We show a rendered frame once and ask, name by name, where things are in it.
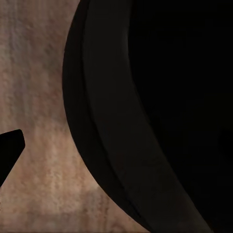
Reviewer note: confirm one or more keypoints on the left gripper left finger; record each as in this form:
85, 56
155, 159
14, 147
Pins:
11, 146

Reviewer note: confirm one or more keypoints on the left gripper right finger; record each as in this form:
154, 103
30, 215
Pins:
225, 144

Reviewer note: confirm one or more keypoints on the cauldron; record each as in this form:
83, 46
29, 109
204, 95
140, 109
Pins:
147, 88

